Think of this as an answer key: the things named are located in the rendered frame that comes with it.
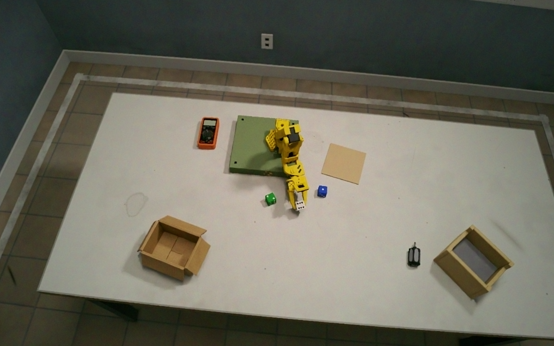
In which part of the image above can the orange digital multimeter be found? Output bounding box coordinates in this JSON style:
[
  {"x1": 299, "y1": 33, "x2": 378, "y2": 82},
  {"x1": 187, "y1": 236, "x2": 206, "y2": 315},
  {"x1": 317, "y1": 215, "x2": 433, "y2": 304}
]
[{"x1": 197, "y1": 117, "x2": 220, "y2": 150}]

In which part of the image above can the green die with white pips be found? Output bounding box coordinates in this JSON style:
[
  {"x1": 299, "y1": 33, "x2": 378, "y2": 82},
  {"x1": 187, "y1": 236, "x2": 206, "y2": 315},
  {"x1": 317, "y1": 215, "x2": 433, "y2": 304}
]
[{"x1": 265, "y1": 193, "x2": 276, "y2": 206}]

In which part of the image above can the blue die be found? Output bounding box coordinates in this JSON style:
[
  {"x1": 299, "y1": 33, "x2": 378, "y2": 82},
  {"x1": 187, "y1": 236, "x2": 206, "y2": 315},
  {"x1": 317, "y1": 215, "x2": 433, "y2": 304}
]
[{"x1": 317, "y1": 185, "x2": 327, "y2": 197}]

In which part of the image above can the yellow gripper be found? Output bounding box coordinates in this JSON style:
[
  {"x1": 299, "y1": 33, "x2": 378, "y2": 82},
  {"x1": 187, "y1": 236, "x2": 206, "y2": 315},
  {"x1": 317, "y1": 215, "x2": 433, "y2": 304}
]
[{"x1": 286, "y1": 175, "x2": 309, "y2": 209}]

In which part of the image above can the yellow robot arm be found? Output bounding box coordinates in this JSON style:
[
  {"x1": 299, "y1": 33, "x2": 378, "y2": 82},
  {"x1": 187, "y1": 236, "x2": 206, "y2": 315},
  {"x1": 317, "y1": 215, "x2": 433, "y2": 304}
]
[{"x1": 266, "y1": 120, "x2": 305, "y2": 177}]

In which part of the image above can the tan flat mat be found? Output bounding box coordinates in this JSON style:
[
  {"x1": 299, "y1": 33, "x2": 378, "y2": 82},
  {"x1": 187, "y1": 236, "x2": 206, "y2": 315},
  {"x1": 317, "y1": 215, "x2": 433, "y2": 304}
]
[{"x1": 321, "y1": 143, "x2": 366, "y2": 185}]

